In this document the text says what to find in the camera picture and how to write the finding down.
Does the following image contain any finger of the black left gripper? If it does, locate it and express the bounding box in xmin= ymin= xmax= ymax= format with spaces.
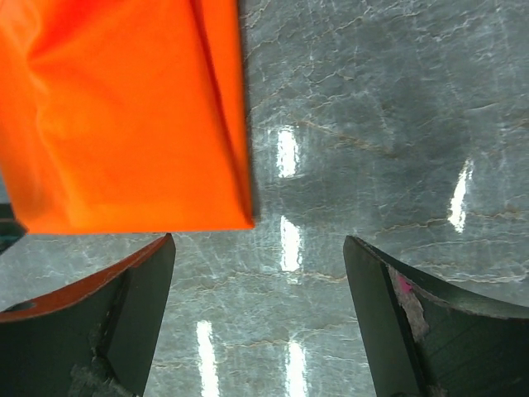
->
xmin=0 ymin=203 xmax=27 ymax=252

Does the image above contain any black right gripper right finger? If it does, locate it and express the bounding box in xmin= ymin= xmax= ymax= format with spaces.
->
xmin=343 ymin=236 xmax=528 ymax=396

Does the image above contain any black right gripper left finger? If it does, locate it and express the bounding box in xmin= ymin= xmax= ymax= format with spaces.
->
xmin=1 ymin=234 xmax=176 ymax=396

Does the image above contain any orange t-shirt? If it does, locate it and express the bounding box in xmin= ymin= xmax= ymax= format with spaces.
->
xmin=1 ymin=1 xmax=254 ymax=234

